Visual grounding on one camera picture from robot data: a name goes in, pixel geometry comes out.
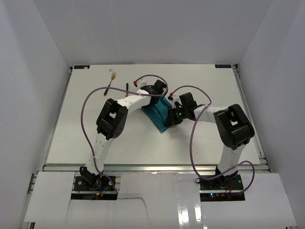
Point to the teal cloth napkin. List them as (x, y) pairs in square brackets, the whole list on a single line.
[(158, 113)]

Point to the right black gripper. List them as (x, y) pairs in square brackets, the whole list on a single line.
[(170, 118)]

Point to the white cardboard front cover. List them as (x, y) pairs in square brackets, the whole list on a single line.
[(158, 201)]

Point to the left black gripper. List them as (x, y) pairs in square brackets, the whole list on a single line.
[(155, 99)]

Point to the right blue table label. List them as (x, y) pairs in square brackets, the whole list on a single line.
[(221, 66)]

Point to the left blue table label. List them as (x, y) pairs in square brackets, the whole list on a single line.
[(81, 67)]

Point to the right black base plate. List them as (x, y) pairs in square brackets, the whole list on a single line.
[(221, 184)]

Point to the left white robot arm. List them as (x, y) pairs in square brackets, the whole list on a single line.
[(111, 122)]

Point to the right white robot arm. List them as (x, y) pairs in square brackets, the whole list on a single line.
[(234, 128)]

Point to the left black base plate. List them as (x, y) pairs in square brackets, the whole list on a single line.
[(102, 183)]

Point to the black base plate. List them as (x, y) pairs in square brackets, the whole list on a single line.
[(102, 183), (221, 184)]

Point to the blue table label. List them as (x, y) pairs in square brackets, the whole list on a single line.
[(81, 67), (221, 66)]

